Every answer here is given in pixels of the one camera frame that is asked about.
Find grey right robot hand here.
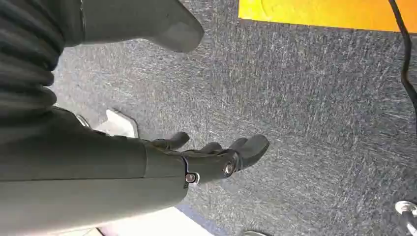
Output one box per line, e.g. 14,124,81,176
0,0,270,236

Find white floor plate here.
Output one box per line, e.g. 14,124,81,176
93,109,140,139

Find white board with blue edge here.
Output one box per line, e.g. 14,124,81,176
97,206,229,236

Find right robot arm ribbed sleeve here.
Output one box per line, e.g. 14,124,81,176
0,0,83,122

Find yellow floor mat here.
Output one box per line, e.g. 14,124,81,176
238,0,417,33

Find black cable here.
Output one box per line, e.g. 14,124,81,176
388,0,417,131

